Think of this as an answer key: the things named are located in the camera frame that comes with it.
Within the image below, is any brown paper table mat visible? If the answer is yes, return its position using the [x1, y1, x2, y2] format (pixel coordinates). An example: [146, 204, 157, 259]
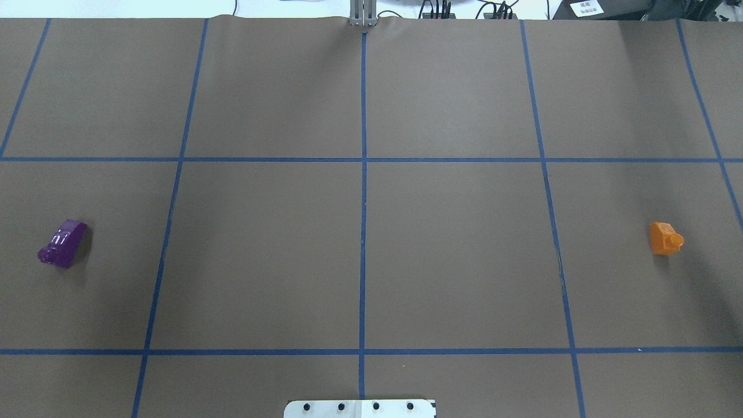
[2, 16, 741, 417]

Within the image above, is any orange trapezoid block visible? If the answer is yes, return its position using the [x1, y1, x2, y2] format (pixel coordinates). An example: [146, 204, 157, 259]
[648, 222, 685, 256]

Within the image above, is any purple trapezoid block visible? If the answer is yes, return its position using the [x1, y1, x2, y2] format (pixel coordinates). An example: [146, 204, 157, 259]
[37, 219, 88, 269]

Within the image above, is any aluminium frame post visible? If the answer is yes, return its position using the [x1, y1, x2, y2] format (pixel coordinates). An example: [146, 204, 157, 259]
[349, 0, 378, 27]

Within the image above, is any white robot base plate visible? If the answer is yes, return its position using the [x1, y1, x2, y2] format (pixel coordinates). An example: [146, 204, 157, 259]
[283, 399, 437, 417]

